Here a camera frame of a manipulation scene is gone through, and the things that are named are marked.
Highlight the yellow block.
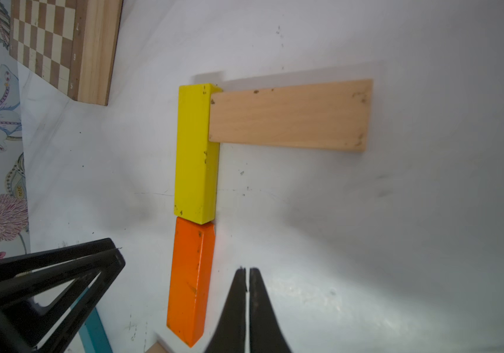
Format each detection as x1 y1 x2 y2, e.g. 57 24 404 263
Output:
174 83 222 224

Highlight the orange block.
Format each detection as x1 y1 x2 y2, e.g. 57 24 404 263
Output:
166 218 215 347

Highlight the natural wood block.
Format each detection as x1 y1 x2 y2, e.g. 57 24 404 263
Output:
209 79 373 151
146 341 170 353

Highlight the teal block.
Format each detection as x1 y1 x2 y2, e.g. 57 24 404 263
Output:
79 307 112 353

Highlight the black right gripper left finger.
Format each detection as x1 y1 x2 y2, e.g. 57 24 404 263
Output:
205 268 247 353

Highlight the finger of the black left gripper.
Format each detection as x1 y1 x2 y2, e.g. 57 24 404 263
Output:
0 238 118 304
0 249 126 352

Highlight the wooden folding chessboard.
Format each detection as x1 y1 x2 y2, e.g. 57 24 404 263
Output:
9 0 124 106

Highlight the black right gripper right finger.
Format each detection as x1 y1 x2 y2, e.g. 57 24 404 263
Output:
249 268 292 353

